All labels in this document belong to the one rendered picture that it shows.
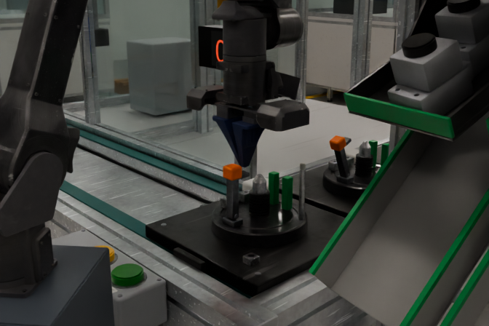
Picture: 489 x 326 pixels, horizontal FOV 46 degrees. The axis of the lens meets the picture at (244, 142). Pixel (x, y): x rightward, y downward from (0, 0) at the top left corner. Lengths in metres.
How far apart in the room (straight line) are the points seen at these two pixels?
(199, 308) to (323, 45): 5.74
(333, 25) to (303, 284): 5.58
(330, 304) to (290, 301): 0.07
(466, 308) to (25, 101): 0.43
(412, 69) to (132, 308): 0.43
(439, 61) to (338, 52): 5.68
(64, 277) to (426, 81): 0.37
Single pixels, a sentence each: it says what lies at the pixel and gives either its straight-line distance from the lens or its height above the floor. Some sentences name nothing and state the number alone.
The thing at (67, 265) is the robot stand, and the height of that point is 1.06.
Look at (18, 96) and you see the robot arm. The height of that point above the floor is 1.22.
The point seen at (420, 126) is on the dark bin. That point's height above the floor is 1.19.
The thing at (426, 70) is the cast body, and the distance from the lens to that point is 0.53.
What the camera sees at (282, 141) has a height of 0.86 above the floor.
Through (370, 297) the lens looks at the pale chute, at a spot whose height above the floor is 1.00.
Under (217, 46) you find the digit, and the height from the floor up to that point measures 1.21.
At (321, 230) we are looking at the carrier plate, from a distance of 0.85.
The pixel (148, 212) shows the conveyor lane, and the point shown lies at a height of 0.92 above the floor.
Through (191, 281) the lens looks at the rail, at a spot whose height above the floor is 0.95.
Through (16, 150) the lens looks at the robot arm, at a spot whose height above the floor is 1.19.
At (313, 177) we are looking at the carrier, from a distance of 1.06.
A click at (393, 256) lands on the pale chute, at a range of 0.65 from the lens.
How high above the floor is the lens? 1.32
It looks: 16 degrees down
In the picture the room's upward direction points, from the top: straight up
